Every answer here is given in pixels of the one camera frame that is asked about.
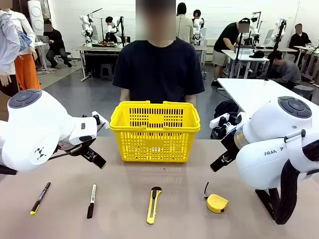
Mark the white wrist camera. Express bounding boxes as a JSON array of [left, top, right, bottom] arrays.
[[209, 113, 238, 136], [91, 111, 111, 131]]

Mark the white standing air conditioner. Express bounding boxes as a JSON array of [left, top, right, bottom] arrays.
[[27, 0, 46, 36]]

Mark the large white table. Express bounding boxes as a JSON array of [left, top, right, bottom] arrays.
[[217, 77, 319, 113]]

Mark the standing person in beige top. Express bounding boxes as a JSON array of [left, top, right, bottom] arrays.
[[175, 2, 194, 45]]

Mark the grey work table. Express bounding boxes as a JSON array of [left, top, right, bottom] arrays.
[[72, 44, 122, 82]]

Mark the white work table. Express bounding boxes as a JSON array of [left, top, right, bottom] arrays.
[[221, 48, 273, 79]]

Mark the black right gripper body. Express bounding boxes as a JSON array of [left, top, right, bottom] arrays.
[[220, 134, 240, 160]]

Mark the black marker yellow cap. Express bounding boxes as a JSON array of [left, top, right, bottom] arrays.
[[30, 181, 51, 216]]

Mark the yellow plastic shopping basket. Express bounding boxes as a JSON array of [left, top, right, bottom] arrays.
[[109, 100, 201, 163]]

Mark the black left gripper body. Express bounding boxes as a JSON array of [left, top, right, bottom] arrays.
[[57, 137, 97, 155]]

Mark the person's right forearm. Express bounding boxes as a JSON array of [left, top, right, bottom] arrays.
[[120, 88, 131, 103]]

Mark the white humanoid robot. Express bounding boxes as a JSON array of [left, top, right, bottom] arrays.
[[79, 11, 95, 47], [104, 15, 126, 48]]

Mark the black sleeved cable bundle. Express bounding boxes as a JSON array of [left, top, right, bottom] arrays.
[[255, 142, 319, 226]]

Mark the crouching person in grey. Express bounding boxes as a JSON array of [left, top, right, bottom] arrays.
[[267, 51, 303, 90]]

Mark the grey plastic stool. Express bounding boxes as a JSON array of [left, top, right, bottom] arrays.
[[100, 63, 113, 81], [292, 85, 315, 102]]

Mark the black haired person in white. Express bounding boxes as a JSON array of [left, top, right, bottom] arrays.
[[191, 9, 205, 46]]

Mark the mannequin in orange trousers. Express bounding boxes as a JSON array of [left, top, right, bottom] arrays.
[[9, 9, 41, 92]]

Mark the person in navy t-shirt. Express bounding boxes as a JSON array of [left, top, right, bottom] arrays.
[[112, 0, 205, 104]]

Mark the black bag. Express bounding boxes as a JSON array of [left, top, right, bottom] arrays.
[[213, 100, 240, 139]]

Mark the white marker black cap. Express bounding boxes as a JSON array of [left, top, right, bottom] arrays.
[[86, 183, 97, 220]]

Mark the seated person in dark jacket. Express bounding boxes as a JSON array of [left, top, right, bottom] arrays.
[[289, 23, 313, 51]]

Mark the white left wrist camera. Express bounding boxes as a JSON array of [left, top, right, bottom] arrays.
[[91, 111, 111, 131]]

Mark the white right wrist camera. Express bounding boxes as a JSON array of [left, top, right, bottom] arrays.
[[209, 113, 238, 136]]

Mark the man in black t-shirt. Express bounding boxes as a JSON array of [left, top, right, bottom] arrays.
[[211, 17, 251, 87]]

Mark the black tripod pole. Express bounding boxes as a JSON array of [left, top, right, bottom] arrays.
[[264, 19, 288, 81]]

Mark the yellow utility knife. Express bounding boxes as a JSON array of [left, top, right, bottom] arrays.
[[146, 186, 162, 225]]

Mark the seated person in black clothes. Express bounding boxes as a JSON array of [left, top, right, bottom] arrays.
[[43, 19, 73, 68]]

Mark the yellow tape measure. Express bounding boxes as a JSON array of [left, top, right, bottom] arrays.
[[203, 181, 229, 214]]

